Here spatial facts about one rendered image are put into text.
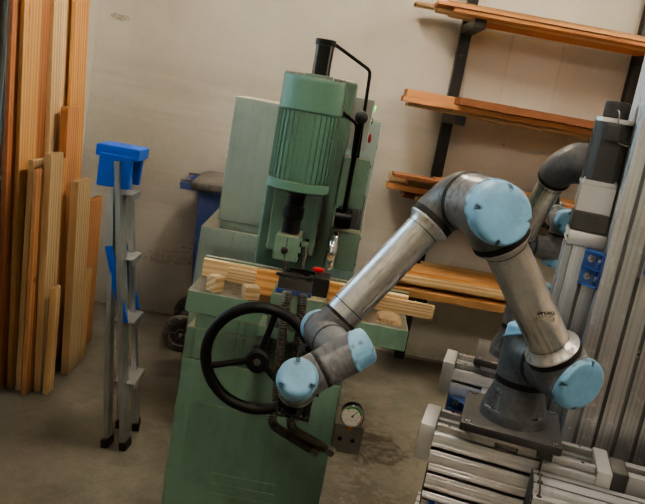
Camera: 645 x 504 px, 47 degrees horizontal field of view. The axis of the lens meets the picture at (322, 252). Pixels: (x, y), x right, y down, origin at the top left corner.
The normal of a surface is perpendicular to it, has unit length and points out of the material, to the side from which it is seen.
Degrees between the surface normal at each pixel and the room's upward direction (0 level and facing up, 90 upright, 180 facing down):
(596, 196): 90
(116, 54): 90
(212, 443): 90
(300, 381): 60
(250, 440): 90
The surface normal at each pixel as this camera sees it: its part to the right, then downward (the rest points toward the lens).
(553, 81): 0.00, 0.20
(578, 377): 0.36, 0.35
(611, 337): -0.26, 0.15
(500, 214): 0.25, 0.13
